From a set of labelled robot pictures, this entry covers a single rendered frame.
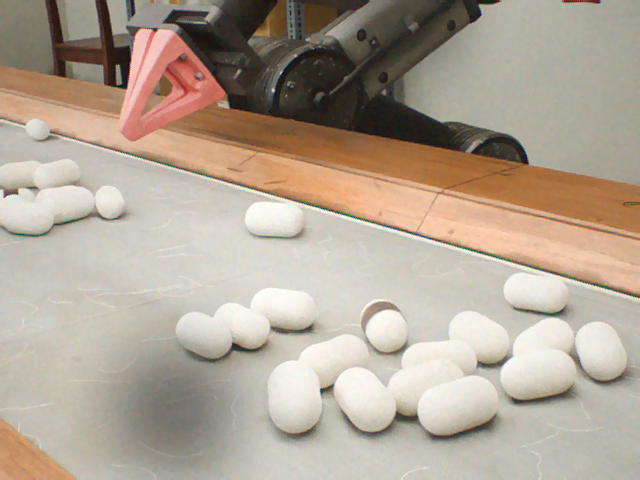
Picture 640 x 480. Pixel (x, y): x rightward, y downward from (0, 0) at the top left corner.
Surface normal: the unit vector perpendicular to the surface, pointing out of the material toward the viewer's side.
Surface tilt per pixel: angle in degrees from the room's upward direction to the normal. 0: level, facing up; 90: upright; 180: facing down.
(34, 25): 90
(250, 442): 0
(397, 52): 90
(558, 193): 0
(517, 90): 90
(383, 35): 89
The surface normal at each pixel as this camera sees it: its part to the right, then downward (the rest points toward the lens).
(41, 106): -0.56, -0.51
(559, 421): -0.04, -0.95
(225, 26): 0.66, 0.20
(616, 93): -0.78, 0.23
